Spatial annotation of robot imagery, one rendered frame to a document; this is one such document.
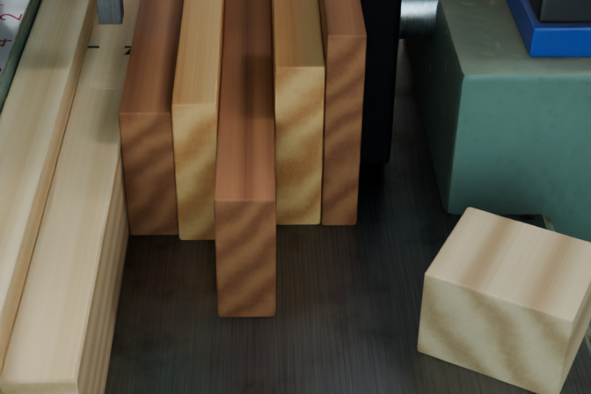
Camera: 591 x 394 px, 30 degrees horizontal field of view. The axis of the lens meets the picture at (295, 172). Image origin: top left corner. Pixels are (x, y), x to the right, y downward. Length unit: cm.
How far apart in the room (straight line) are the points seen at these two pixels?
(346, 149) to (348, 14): 5
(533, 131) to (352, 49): 8
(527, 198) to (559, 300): 9
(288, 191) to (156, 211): 5
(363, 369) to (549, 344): 6
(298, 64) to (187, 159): 5
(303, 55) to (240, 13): 7
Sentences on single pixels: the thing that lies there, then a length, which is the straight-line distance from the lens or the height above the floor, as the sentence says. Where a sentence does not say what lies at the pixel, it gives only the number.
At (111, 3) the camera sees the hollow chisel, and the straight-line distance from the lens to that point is 43.
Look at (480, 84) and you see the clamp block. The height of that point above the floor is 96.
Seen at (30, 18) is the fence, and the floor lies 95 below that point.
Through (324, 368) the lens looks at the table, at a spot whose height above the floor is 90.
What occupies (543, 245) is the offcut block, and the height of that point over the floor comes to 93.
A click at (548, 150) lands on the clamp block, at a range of 40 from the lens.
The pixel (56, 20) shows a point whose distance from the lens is 44.
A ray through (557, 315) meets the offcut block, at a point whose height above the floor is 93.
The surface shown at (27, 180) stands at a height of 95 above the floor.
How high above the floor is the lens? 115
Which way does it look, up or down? 35 degrees down
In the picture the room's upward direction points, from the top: 1 degrees clockwise
